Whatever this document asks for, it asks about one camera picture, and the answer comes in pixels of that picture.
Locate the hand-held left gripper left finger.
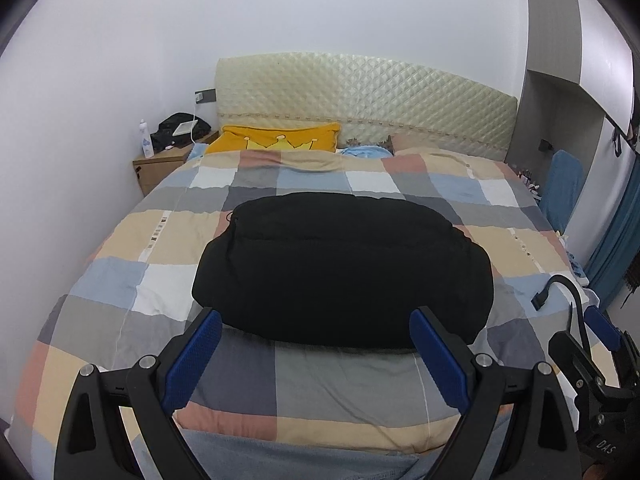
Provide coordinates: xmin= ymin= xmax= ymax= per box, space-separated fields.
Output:
xmin=55 ymin=307 xmax=223 ymax=480

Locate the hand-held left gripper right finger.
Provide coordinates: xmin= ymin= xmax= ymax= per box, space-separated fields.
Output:
xmin=409 ymin=305 xmax=583 ymax=480

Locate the yellow crown pillow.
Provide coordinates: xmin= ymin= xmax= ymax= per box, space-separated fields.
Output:
xmin=205 ymin=122 xmax=342 ymax=156

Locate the blue curtain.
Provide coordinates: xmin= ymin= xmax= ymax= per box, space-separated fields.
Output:
xmin=585 ymin=152 xmax=640 ymax=306

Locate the black puffer jacket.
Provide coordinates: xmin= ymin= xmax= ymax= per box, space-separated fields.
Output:
xmin=191 ymin=191 xmax=496 ymax=351

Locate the black cable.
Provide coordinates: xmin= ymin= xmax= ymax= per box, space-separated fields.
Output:
xmin=531 ymin=275 xmax=592 ymax=347

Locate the white blue patterned cloth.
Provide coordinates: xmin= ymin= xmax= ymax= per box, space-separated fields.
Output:
xmin=567 ymin=252 xmax=593 ymax=286

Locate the light blue pillow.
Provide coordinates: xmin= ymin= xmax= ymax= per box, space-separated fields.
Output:
xmin=340 ymin=144 xmax=396 ymax=159

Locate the wooden nightstand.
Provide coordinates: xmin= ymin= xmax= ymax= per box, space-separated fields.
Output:
xmin=132 ymin=130 xmax=221 ymax=198

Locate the blue grey cloth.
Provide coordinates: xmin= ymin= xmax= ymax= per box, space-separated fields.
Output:
xmin=175 ymin=427 xmax=501 ymax=480

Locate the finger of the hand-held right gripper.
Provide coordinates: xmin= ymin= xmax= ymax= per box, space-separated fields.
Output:
xmin=585 ymin=305 xmax=640 ymax=386
xmin=548 ymin=330 xmax=608 ymax=398

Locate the cream quilted headboard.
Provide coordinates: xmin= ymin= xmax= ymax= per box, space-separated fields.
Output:
xmin=215 ymin=51 xmax=518 ymax=163

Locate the checkered patchwork quilt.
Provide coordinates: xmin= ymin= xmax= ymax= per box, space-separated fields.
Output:
xmin=10 ymin=149 xmax=601 ymax=456

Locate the black wall hook rail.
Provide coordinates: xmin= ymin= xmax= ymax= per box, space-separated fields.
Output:
xmin=605 ymin=114 xmax=640 ymax=157

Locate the black bag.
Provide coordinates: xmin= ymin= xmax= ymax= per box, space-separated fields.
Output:
xmin=150 ymin=112 xmax=213 ymax=152

